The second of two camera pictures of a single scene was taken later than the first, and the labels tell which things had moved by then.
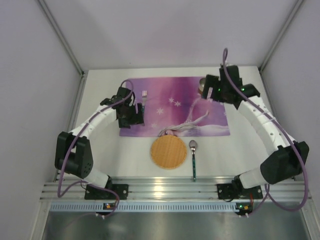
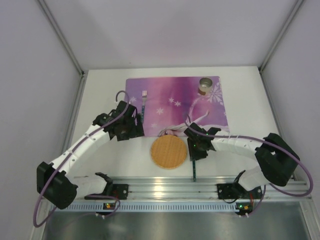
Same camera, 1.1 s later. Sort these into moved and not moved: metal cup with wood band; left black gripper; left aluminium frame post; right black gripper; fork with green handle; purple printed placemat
Moved: left black gripper; right black gripper
Not moved: metal cup with wood band; fork with green handle; left aluminium frame post; purple printed placemat
